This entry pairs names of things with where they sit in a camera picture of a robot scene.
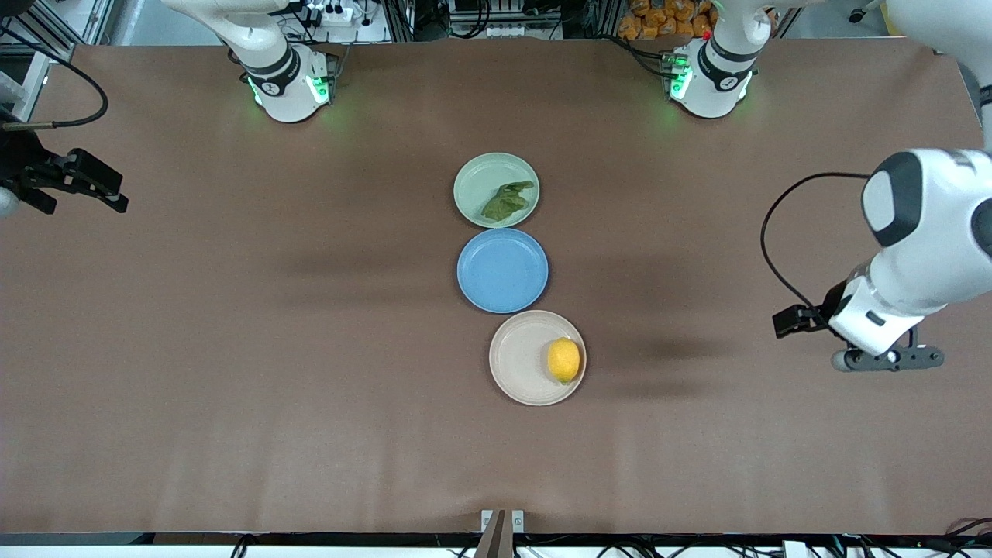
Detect aluminium frame profile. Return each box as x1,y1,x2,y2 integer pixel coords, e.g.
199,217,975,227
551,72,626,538
0,0,117,102

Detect green lettuce leaf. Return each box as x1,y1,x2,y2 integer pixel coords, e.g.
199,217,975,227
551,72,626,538
480,180,536,221

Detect beige plate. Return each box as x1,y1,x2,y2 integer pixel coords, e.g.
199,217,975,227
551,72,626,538
488,309,587,407

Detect left arm wrist camera bar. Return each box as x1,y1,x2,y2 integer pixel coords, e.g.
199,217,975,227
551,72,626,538
832,347,946,374

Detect orange snack bags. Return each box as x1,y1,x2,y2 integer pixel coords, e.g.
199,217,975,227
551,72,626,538
618,0,718,41

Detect yellow lemon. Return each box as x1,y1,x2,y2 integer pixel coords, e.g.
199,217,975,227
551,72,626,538
547,337,581,385

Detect white power strip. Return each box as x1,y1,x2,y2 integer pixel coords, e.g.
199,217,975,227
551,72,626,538
305,2,355,26

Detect light green plate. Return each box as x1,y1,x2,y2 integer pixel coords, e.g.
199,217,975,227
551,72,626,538
453,152,541,229

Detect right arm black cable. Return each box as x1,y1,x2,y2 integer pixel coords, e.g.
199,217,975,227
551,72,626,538
0,23,109,131

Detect blue plate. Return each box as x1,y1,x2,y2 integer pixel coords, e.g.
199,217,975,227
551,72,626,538
456,227,549,315

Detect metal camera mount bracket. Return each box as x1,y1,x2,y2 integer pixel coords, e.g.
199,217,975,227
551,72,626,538
473,509,525,558

